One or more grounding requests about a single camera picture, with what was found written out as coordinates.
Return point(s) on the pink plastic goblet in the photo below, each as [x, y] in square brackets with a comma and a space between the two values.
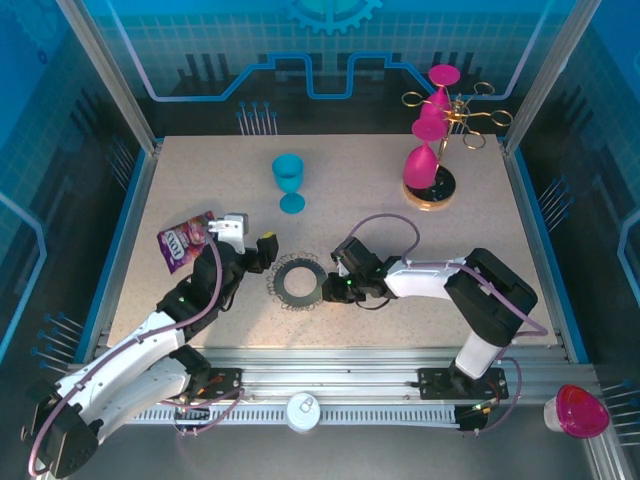
[435, 105]
[420, 167]

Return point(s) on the teal plastic goblet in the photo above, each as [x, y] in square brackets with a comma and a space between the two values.
[289, 172]

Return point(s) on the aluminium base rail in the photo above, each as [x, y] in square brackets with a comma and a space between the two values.
[325, 370]

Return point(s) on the gold stand with pink glasses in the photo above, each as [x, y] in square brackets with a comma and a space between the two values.
[445, 192]

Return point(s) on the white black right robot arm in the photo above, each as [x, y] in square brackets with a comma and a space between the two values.
[425, 280]

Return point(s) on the aluminium side rail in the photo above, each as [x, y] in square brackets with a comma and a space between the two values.
[124, 250]
[541, 250]

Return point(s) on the white tin can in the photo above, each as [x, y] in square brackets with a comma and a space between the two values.
[302, 410]

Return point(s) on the aluminium upright post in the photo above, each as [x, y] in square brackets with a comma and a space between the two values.
[546, 75]
[112, 75]

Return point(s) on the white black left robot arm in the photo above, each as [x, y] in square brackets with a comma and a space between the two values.
[130, 360]

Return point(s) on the white cup with pink lid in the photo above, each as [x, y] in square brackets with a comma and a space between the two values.
[582, 412]

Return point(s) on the purple candy bag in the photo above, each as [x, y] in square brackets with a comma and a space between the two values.
[182, 245]

